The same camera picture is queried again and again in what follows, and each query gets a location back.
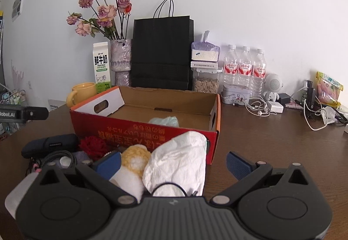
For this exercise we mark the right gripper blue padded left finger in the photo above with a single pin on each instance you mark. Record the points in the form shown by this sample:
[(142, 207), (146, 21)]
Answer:
[(108, 165)]

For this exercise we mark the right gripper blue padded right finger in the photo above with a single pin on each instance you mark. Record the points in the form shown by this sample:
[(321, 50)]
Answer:
[(239, 166)]

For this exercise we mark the red knitted yarn item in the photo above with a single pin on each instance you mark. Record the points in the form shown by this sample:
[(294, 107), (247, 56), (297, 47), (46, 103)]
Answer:
[(95, 147)]

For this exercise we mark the lavender knitted cloth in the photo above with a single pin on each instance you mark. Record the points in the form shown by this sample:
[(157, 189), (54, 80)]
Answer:
[(80, 156)]

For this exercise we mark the black zip pouch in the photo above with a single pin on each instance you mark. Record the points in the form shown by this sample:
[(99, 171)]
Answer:
[(40, 148)]

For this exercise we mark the white plastic bag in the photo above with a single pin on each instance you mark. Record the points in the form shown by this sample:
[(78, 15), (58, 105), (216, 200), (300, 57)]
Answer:
[(177, 168)]

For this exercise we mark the pale green plastic bag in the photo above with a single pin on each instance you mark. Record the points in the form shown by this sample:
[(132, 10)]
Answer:
[(170, 121)]

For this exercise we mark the red cardboard box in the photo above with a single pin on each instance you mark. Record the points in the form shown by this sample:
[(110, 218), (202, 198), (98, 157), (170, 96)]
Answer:
[(121, 115)]

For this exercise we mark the white power adapter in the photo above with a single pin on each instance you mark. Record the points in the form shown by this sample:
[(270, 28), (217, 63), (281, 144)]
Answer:
[(275, 107)]

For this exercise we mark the white decorated tin box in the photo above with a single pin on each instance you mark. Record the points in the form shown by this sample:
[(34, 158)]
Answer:
[(235, 94)]

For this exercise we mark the yellow ceramic mug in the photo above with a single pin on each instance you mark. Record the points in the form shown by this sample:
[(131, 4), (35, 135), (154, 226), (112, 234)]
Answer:
[(80, 93)]

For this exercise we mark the black power adapter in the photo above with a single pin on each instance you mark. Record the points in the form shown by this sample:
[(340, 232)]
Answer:
[(284, 98)]

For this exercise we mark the white green milk carton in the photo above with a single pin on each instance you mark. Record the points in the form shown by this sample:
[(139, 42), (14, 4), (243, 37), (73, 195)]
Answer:
[(101, 66)]

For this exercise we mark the small white robot toy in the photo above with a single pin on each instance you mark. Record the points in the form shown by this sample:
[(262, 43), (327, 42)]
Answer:
[(272, 87)]

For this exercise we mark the clear container of seeds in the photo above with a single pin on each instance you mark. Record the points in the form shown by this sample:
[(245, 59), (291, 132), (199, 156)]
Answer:
[(206, 80)]

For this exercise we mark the left water bottle red label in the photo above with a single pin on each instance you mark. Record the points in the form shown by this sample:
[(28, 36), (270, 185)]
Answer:
[(231, 66)]

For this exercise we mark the water bottle red label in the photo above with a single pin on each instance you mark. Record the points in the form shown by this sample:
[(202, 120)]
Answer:
[(231, 66), (258, 74), (245, 67)]

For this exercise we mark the middle water bottle red label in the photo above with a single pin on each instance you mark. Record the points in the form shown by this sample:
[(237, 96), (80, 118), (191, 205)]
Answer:
[(245, 67)]

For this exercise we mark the small green bottle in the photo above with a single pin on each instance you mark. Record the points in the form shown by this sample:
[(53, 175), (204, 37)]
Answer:
[(303, 95)]

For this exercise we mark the right water bottle red label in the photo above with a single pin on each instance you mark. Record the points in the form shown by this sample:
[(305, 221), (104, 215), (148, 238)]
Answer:
[(258, 74)]

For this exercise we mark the black stand device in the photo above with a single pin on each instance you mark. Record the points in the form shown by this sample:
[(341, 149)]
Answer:
[(310, 104)]

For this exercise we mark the flat white printed box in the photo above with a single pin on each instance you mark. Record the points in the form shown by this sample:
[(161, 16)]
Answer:
[(204, 64)]

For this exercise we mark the purple white ceramic vase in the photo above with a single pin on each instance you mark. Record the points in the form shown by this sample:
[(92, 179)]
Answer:
[(120, 62)]

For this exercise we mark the yellow pink snack bag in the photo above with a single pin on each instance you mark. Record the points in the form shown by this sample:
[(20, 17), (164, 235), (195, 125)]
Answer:
[(328, 90)]

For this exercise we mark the tissue pack in plastic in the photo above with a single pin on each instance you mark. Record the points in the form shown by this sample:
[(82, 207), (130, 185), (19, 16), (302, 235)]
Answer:
[(204, 50)]

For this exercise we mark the black paper shopping bag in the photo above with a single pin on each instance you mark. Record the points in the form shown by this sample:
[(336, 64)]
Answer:
[(161, 50)]

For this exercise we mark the dried pink rose bouquet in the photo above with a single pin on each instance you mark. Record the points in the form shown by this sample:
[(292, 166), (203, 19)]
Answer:
[(110, 18)]

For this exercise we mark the white wired earphones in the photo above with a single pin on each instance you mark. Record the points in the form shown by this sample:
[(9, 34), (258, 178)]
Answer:
[(257, 106)]

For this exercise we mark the paper sheet on wall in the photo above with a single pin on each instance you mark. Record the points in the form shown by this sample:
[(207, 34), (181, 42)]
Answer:
[(16, 9)]

